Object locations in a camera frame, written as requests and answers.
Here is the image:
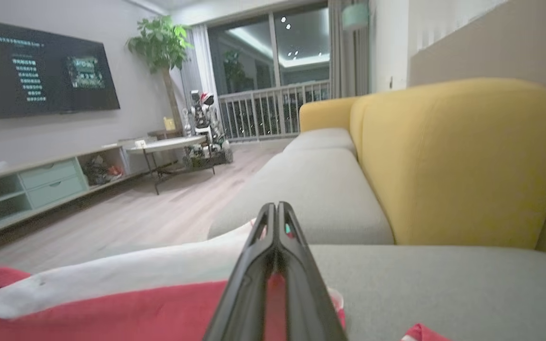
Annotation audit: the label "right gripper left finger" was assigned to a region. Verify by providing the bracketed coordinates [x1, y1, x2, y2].
[202, 202, 279, 341]

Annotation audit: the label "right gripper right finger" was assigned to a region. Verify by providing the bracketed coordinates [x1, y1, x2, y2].
[278, 202, 348, 341]

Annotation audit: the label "red shorts white side band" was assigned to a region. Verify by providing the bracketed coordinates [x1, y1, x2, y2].
[0, 219, 347, 341]

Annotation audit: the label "grey back cushion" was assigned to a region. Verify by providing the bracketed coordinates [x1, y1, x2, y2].
[207, 147, 395, 246]

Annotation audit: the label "low TV cabinet mint drawers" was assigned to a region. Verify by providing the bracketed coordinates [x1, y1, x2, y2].
[0, 137, 161, 243]

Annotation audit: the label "grey and yellow sofa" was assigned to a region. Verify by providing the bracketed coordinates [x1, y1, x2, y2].
[64, 239, 546, 341]

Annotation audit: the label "grey sofa seat cushion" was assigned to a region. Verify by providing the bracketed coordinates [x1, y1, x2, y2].
[282, 126, 357, 155]

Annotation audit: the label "pile of toys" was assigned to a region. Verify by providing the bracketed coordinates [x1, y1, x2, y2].
[83, 154, 125, 186]

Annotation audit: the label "round white coffee table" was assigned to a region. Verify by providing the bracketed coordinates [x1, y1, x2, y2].
[126, 135, 217, 196]

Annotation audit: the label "background white black robot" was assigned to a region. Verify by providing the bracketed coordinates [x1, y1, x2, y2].
[182, 90, 234, 169]

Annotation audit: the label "white balcony railing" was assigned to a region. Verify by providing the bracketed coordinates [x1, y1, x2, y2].
[218, 79, 331, 143]

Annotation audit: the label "yellow sofa backrest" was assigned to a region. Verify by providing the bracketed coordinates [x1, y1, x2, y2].
[349, 78, 546, 250]
[299, 97, 362, 134]

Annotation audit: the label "white sheer curtain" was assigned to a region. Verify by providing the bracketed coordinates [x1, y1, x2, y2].
[180, 24, 227, 103]

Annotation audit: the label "grey curtain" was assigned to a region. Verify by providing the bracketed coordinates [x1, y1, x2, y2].
[328, 0, 371, 98]

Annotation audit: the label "glass balcony door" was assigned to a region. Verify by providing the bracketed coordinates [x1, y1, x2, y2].
[206, 2, 331, 96]

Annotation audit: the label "green potted tree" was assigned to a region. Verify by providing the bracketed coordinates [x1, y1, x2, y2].
[126, 14, 194, 134]

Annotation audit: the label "teal lamp shade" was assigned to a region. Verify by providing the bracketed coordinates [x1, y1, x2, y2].
[341, 2, 370, 32]

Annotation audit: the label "black wall television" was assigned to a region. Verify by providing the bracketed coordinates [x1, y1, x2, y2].
[0, 17, 121, 119]

